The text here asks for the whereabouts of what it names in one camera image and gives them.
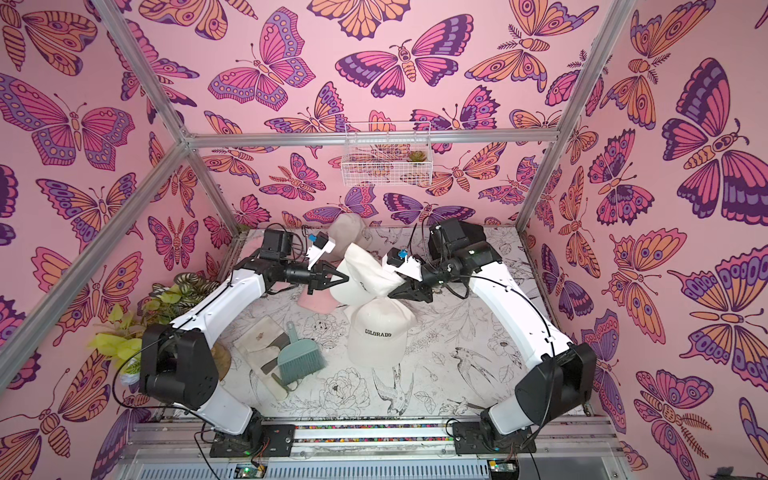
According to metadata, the black cap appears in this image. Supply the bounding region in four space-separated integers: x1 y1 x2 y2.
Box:
460 221 487 244

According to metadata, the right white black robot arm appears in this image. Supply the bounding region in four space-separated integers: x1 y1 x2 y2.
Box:
382 219 597 440

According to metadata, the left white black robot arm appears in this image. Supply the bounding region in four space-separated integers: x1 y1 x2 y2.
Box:
138 229 349 436

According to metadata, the plain pink cap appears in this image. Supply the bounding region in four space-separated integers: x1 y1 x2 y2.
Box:
297 288 340 315

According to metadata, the cream cap rear left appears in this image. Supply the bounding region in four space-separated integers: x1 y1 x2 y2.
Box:
328 213 371 262

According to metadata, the teal hand brush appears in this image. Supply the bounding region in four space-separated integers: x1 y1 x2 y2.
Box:
277 321 326 384

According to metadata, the clear plastic dustpan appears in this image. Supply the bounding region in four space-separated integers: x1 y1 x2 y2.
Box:
229 316 300 406

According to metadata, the small succulent in basket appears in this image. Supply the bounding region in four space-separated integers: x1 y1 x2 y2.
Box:
408 151 428 163

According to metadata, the potted green plant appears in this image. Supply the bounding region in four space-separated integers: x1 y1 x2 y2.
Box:
88 272 219 388

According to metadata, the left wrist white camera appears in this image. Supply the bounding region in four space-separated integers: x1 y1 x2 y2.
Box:
306 232 336 269

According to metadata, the wrist white camera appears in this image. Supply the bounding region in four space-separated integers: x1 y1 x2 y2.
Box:
382 248 423 281
306 232 336 269

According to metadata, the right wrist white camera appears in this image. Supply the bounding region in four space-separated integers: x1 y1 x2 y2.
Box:
382 248 423 281

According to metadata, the white wire basket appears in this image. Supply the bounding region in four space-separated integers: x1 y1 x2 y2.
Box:
338 120 434 188

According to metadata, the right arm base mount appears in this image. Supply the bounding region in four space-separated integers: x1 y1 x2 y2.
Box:
446 419 537 457

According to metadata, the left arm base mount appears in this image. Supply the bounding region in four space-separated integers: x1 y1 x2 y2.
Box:
209 424 296 458

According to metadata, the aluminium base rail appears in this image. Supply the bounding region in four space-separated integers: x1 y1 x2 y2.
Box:
110 416 634 479

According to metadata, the aluminium frame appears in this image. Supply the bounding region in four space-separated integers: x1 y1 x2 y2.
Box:
1 1 636 387

